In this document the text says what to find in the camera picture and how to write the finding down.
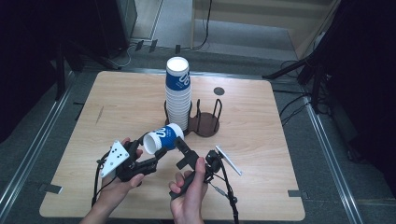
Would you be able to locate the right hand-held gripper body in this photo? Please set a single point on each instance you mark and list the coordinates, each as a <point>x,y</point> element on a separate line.
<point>213,161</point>

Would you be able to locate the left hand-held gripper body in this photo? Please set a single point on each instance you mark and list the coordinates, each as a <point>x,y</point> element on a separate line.
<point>137,168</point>

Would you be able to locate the blue printed paper cup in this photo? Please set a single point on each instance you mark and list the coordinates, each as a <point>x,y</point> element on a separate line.
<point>166,139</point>

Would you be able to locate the stack of paper cups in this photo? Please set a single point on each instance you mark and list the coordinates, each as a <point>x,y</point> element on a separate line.
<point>178,105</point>

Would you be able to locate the person's left hand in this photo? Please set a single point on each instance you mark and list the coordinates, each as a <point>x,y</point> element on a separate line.
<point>113,189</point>

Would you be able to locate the person's right hand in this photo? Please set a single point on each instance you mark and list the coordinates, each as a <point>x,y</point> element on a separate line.
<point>188,205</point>

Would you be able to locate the dark round table grommet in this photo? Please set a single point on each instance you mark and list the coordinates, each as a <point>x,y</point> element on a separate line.
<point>219,91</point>

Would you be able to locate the grey tape strip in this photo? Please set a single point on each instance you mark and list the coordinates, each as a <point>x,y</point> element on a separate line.
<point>50,188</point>
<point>297,193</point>

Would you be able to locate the black stand with slanted legs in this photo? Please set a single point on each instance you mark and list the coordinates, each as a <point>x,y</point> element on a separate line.
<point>60,71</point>

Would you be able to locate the dark cabinet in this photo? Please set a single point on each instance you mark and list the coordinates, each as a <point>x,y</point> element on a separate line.
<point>115,25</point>

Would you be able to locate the black tripod stand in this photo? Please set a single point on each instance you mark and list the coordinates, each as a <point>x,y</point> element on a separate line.
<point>316,81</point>

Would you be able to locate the black curtain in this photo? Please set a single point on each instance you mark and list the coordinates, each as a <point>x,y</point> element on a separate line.
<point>21,62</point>
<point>367,77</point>

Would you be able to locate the metal floor rail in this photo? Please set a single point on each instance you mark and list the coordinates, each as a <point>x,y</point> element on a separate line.
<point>34,149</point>
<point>333,161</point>

